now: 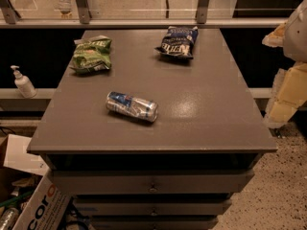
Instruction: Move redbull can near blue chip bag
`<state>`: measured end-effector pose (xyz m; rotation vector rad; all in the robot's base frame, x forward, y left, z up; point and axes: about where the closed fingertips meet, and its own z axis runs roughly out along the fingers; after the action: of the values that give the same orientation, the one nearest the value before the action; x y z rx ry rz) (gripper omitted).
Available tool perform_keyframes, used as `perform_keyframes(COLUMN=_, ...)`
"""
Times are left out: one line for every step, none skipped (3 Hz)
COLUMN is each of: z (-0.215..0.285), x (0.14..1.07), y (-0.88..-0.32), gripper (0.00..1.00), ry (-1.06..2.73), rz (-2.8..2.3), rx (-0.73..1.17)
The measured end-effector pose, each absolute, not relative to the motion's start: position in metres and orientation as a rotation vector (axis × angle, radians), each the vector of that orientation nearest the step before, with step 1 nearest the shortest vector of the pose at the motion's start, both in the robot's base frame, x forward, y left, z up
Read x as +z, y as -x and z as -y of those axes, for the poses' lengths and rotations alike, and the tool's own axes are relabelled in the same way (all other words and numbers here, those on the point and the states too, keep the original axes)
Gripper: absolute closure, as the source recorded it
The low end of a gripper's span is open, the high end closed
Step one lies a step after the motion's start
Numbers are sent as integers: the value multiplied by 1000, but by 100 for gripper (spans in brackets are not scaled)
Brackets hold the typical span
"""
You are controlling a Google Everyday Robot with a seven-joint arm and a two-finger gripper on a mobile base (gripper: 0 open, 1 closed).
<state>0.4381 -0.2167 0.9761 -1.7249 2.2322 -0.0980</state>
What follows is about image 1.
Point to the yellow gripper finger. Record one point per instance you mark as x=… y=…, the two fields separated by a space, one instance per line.
x=276 y=37
x=289 y=93

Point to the silver blue redbull can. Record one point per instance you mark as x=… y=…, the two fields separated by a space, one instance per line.
x=132 y=106

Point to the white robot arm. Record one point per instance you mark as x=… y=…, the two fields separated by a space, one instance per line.
x=295 y=37

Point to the blue chip bag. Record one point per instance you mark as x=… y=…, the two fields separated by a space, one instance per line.
x=178 y=42

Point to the green chip bag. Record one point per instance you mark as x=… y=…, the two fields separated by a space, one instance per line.
x=91 y=55

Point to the grey drawer cabinet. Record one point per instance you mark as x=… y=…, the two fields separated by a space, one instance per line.
x=200 y=150

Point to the top drawer knob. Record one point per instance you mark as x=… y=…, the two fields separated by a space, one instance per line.
x=153 y=188

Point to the drawer knob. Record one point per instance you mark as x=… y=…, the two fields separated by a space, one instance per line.
x=153 y=188
x=154 y=213

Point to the grey metal railing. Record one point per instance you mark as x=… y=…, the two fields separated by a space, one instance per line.
x=100 y=14

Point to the white pump dispenser bottle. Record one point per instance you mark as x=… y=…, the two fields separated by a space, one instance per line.
x=23 y=83

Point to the white cardboard box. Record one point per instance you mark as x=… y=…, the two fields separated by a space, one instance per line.
x=26 y=185

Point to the clear plastic bottle in box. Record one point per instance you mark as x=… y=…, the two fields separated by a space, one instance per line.
x=9 y=218

